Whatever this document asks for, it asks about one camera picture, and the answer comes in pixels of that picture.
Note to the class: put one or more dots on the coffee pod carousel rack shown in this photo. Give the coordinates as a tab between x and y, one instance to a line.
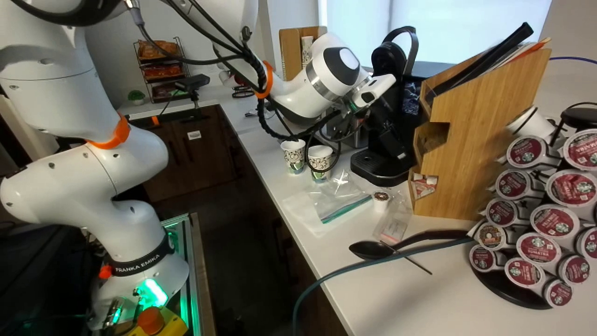
535	239

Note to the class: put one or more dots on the background snack shelf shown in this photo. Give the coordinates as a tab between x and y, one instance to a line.
160	69

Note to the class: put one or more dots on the clear plastic packet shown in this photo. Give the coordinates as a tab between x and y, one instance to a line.
393	220

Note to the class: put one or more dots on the clear zip bag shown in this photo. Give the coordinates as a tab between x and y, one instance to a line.
335	198

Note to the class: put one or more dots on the black spoon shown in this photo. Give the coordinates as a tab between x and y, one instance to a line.
376	250

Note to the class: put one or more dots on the dark wooden cabinet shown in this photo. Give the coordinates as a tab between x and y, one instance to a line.
201	151

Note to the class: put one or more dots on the paper cup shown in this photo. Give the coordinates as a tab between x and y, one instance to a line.
319	159
293	153

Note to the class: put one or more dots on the left paper cup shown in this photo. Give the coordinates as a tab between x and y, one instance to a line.
293	153

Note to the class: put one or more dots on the black coffee machine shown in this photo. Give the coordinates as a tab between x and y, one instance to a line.
391	119

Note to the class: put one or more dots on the wooden cup dispenser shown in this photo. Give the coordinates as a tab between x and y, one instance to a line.
291	47

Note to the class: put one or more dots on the right paper cup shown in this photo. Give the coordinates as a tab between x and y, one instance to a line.
319	159

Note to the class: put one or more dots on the wooden cupboard organizer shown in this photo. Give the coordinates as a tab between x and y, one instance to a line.
464	131

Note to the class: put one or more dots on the single coffee pod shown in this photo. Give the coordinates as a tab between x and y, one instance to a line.
380	201

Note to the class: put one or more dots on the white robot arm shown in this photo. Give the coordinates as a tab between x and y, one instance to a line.
52	82

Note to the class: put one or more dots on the black tongs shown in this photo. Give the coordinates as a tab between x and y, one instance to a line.
483	61

